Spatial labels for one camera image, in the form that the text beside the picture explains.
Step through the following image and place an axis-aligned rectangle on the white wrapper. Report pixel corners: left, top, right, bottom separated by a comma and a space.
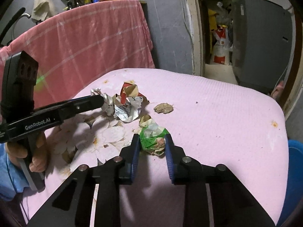
91, 88, 115, 116

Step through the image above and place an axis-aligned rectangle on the blue plastic basin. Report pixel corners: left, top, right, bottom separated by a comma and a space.
276, 139, 303, 227

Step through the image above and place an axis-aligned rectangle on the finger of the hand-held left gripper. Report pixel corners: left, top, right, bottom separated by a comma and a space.
63, 94, 105, 119

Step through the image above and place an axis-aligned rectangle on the yellow bag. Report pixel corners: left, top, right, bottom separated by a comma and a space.
208, 9, 217, 43

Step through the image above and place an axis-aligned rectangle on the beige towel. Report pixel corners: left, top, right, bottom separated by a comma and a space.
31, 0, 56, 22

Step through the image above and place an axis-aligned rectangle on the red brown wrapper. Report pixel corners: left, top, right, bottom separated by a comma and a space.
119, 81, 150, 104

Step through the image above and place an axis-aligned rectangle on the person's left hand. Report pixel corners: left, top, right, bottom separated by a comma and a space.
5, 131, 48, 173

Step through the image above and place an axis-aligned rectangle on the pink checked cloth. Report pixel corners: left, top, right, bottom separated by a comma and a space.
0, 0, 155, 104

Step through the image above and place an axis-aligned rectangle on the grey washing machine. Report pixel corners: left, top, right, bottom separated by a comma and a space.
231, 0, 293, 94

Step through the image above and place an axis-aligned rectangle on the white red sack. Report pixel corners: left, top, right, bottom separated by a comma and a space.
211, 25, 233, 65

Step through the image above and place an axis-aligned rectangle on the silver foil wrapper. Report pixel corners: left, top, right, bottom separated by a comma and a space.
114, 96, 144, 123

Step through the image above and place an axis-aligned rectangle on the pink floral cloth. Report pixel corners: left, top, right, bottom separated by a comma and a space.
20, 68, 290, 227

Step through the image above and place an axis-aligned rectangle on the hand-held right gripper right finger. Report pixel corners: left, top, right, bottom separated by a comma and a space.
164, 134, 276, 227

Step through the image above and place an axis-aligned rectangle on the wooden door frame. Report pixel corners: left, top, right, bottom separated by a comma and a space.
182, 0, 303, 121

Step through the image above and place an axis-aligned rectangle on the brown lump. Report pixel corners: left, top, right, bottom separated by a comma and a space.
153, 103, 174, 114

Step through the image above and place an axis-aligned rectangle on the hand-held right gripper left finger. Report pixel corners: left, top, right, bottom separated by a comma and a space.
27, 134, 141, 227

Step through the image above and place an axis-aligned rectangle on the black curved handle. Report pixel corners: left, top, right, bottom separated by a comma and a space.
0, 8, 26, 46

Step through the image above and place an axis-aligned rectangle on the green yellow wrapper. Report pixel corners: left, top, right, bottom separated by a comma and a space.
138, 114, 171, 157

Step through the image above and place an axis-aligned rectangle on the pink item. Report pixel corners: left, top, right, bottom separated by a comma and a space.
271, 80, 286, 100

